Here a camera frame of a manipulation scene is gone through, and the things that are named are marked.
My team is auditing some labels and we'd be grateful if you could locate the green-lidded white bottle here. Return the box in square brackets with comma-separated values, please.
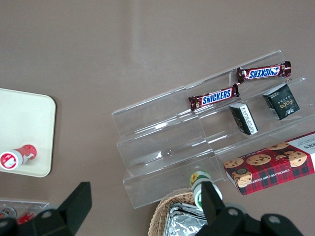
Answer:
[189, 171, 223, 212]

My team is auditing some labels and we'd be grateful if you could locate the oval light wicker basket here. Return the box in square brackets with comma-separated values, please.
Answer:
[148, 188, 205, 236]

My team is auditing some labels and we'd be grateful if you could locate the aluminium foil container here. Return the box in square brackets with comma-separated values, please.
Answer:
[167, 208, 210, 236]
[164, 203, 205, 218]

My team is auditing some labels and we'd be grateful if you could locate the red cup with white lid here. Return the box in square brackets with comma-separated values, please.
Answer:
[0, 144, 37, 171]

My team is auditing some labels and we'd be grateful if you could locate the Snickers bar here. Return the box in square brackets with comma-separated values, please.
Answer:
[188, 83, 241, 112]
[236, 60, 292, 85]

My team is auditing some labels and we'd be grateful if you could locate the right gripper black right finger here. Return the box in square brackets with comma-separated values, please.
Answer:
[196, 181, 249, 236]

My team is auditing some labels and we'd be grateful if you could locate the red tartan cookie box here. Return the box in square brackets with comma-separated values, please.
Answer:
[223, 131, 315, 197]

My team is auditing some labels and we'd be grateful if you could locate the small black box gold print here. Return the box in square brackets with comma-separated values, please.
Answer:
[262, 83, 300, 120]

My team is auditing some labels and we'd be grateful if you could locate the clear acrylic stepped shelf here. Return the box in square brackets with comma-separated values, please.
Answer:
[111, 50, 315, 209]

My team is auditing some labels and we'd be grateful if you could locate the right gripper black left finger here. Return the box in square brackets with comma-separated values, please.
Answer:
[33, 181, 93, 236]

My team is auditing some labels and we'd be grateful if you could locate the cream plastic tray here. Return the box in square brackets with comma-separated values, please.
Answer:
[0, 88, 57, 178]

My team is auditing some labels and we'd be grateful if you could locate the clear acrylic bottle rack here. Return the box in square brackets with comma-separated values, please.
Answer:
[0, 198, 50, 222]

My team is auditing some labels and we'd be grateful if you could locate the small black box white side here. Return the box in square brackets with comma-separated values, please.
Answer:
[229, 103, 259, 135]

